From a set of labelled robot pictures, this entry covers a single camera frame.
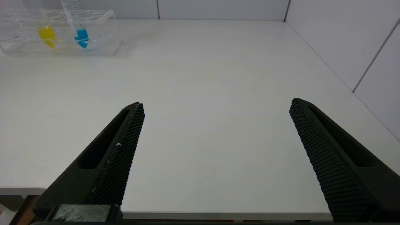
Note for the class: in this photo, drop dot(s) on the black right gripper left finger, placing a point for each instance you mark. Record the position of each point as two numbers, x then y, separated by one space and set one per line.
103 168

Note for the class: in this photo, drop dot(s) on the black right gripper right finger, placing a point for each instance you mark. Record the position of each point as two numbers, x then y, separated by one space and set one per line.
340 168

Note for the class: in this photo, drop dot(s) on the test tube with blue pigment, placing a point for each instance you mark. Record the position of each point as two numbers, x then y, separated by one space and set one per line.
82 37

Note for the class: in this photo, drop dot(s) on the clear acrylic test tube rack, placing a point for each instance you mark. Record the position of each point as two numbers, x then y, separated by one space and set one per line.
100 34

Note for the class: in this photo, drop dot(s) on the test tube with yellow pigment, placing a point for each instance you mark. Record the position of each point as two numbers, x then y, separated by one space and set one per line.
47 36

